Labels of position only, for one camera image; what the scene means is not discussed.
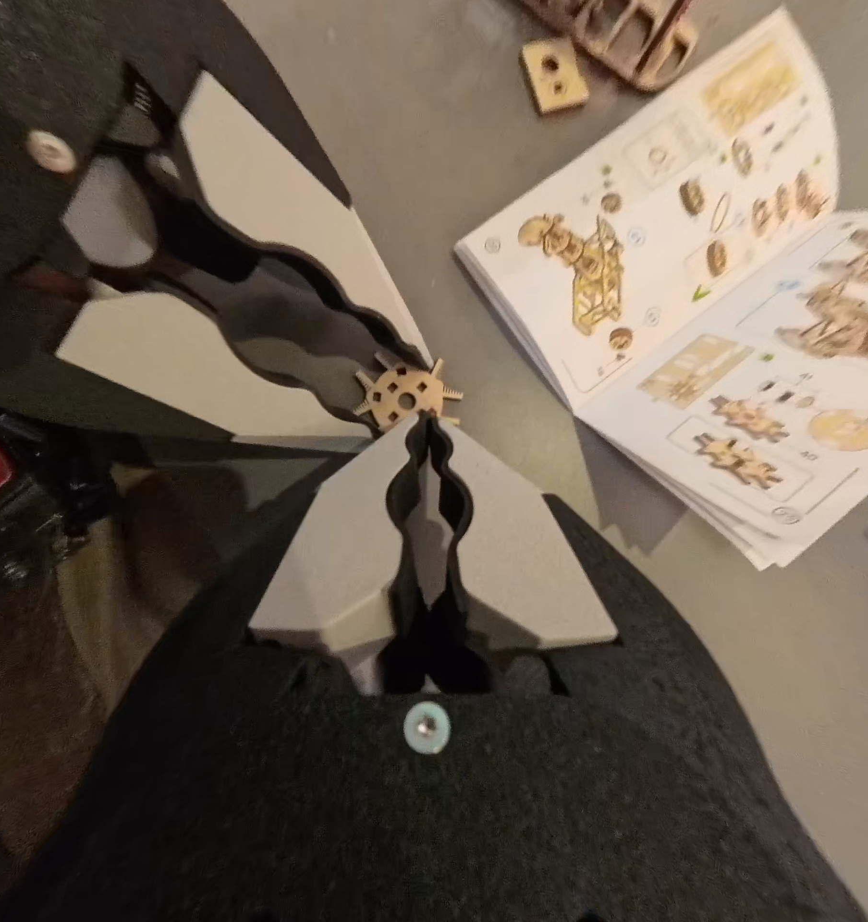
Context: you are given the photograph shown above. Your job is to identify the wooden star gear disc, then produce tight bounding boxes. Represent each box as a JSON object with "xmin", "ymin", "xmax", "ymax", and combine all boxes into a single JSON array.
[{"xmin": 352, "ymin": 358, "xmax": 465, "ymax": 435}]

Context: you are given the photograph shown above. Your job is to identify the wooden mechanical model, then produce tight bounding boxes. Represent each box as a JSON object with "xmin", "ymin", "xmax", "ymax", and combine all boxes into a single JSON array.
[{"xmin": 513, "ymin": 0, "xmax": 701, "ymax": 95}]

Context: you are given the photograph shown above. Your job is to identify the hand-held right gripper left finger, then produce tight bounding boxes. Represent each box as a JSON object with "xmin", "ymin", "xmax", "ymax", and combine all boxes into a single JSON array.
[{"xmin": 248, "ymin": 418, "xmax": 429, "ymax": 697}]

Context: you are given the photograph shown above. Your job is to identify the square wooden plate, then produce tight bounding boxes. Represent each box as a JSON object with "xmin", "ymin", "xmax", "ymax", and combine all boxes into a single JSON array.
[{"xmin": 519, "ymin": 37, "xmax": 590, "ymax": 117}]

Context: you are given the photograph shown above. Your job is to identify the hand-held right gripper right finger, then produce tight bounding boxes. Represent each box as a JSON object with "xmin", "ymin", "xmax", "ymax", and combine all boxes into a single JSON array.
[{"xmin": 430, "ymin": 420, "xmax": 620, "ymax": 696}]

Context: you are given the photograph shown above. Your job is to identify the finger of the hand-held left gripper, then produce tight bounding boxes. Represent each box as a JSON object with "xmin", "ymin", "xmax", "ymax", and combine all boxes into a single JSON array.
[
  {"xmin": 61, "ymin": 71, "xmax": 436, "ymax": 379},
  {"xmin": 54, "ymin": 287, "xmax": 382, "ymax": 442}
]

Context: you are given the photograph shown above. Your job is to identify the instruction booklet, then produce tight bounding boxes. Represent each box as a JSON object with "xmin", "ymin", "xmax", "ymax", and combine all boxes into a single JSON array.
[{"xmin": 454, "ymin": 7, "xmax": 868, "ymax": 571}]

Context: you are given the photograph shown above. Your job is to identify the grey desk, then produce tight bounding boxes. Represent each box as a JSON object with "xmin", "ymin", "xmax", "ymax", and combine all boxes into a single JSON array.
[{"xmin": 221, "ymin": 0, "xmax": 868, "ymax": 922}]

